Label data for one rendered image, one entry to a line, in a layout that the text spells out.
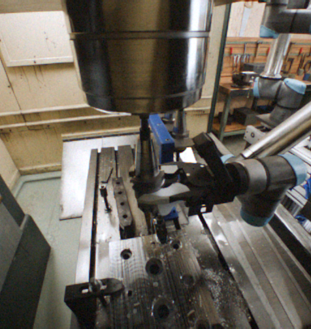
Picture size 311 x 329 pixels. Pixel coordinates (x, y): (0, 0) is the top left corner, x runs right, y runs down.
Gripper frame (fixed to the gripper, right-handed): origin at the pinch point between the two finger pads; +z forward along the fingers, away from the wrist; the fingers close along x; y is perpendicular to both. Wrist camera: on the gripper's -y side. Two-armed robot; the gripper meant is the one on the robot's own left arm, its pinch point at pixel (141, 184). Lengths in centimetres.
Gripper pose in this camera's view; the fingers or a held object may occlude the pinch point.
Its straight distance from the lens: 35.2
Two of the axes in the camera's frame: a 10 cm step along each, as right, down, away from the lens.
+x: -2.0, -5.7, 7.9
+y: 0.0, 8.1, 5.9
